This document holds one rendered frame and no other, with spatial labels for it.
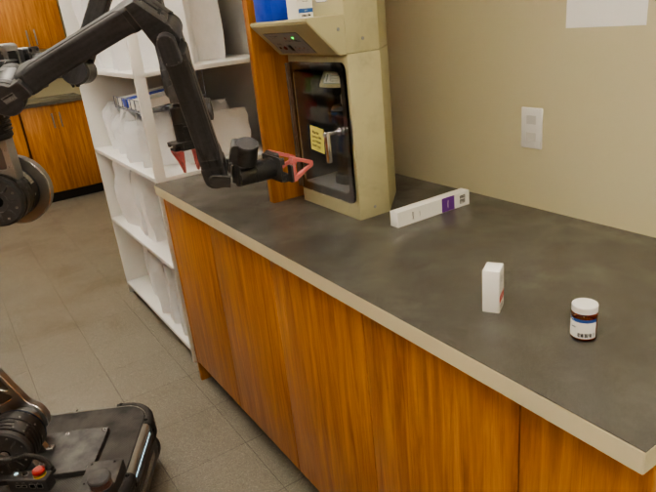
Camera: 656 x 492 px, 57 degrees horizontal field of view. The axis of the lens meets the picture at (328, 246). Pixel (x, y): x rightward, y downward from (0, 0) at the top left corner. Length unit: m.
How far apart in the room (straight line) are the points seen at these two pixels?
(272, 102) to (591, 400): 1.36
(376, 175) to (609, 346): 0.88
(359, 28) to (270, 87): 0.41
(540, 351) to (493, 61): 1.01
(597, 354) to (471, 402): 0.25
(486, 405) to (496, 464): 0.12
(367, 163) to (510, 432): 0.90
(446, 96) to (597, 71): 0.54
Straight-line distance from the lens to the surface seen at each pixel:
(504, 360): 1.09
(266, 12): 1.81
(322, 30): 1.64
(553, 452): 1.11
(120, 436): 2.28
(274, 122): 1.99
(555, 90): 1.76
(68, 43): 1.44
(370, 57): 1.73
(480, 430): 1.22
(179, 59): 1.38
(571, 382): 1.05
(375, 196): 1.79
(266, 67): 1.97
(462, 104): 1.99
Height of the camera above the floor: 1.53
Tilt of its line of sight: 21 degrees down
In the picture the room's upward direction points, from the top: 6 degrees counter-clockwise
